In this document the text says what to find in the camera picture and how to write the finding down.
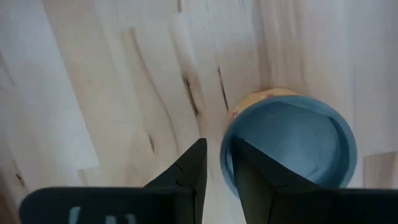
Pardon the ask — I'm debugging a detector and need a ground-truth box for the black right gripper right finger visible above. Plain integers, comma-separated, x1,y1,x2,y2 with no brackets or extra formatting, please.
231,138,323,224

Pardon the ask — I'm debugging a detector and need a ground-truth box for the yellow pineapple rings can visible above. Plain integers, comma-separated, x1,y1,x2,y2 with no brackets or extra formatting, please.
220,86,358,198

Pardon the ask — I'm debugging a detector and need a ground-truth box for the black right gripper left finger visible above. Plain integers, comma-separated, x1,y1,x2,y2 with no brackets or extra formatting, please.
143,138,208,224

